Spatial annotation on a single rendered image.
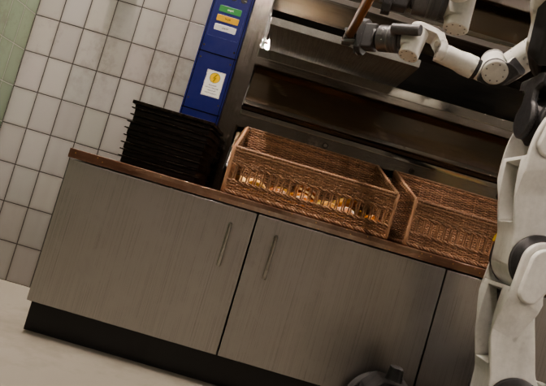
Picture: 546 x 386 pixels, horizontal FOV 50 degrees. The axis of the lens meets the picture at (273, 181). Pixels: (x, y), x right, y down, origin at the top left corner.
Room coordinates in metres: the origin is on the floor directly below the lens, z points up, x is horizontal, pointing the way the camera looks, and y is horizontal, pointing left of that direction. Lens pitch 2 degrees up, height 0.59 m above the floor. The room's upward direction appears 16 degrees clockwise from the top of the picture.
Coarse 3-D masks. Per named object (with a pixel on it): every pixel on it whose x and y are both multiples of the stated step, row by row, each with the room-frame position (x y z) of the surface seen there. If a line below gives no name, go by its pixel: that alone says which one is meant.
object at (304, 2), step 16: (288, 0) 2.26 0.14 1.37; (304, 0) 2.22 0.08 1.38; (320, 0) 2.19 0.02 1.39; (336, 0) 2.17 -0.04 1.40; (304, 16) 2.35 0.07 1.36; (320, 16) 2.31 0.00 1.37; (336, 16) 2.28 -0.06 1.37; (352, 16) 2.24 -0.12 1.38; (368, 16) 2.21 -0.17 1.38; (384, 16) 2.17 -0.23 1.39; (400, 16) 2.18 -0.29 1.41; (464, 48) 2.23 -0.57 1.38; (480, 48) 2.20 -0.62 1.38; (496, 48) 2.18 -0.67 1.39
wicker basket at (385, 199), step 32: (256, 160) 1.83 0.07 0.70; (288, 160) 2.27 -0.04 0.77; (320, 160) 2.28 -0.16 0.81; (352, 160) 2.29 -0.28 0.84; (224, 192) 1.82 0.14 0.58; (256, 192) 1.83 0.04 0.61; (320, 192) 2.25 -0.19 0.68; (352, 192) 1.83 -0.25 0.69; (384, 192) 1.83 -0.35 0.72; (352, 224) 1.83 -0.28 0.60; (384, 224) 1.83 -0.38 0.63
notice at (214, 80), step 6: (210, 72) 2.29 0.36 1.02; (216, 72) 2.29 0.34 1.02; (210, 78) 2.29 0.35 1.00; (216, 78) 2.29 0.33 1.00; (222, 78) 2.29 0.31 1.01; (204, 84) 2.29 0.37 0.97; (210, 84) 2.29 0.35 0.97; (216, 84) 2.29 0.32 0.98; (222, 84) 2.29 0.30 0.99; (204, 90) 2.29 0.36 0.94; (210, 90) 2.29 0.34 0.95; (216, 90) 2.29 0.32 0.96; (210, 96) 2.29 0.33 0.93; (216, 96) 2.29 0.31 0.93
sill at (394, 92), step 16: (288, 64) 2.32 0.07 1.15; (304, 64) 2.32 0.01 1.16; (352, 80) 2.32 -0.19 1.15; (368, 80) 2.32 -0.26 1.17; (400, 96) 2.32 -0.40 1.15; (416, 96) 2.32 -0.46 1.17; (448, 112) 2.32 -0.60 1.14; (464, 112) 2.32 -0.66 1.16; (480, 112) 2.32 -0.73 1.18; (512, 128) 2.32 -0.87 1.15
